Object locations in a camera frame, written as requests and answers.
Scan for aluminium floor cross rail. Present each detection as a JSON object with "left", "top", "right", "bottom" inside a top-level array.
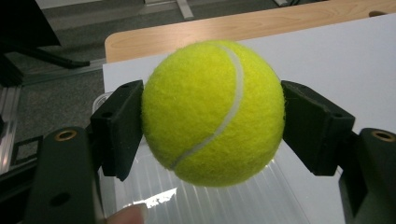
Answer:
[{"left": 21, "top": 58, "right": 106, "bottom": 87}]

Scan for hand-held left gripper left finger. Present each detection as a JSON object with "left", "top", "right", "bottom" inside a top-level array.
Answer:
[{"left": 90, "top": 79, "right": 145, "bottom": 182}]

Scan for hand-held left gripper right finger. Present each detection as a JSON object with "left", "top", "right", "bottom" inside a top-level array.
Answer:
[{"left": 280, "top": 79, "right": 356, "bottom": 177}]

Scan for clear plastic container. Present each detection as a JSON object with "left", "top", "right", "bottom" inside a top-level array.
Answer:
[{"left": 92, "top": 91, "right": 313, "bottom": 224}]

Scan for yellow tennis ball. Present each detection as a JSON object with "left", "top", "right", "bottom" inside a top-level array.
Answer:
[{"left": 141, "top": 39, "right": 286, "bottom": 189}]

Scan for black stand legs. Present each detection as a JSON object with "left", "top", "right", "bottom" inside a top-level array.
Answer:
[{"left": 0, "top": 42, "right": 92, "bottom": 88}]

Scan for black square floor frame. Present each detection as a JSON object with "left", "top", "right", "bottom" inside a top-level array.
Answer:
[{"left": 10, "top": 134, "right": 45, "bottom": 166}]

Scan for grey metal desk frame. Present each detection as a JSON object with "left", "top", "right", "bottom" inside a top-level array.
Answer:
[{"left": 144, "top": 0, "right": 195, "bottom": 21}]

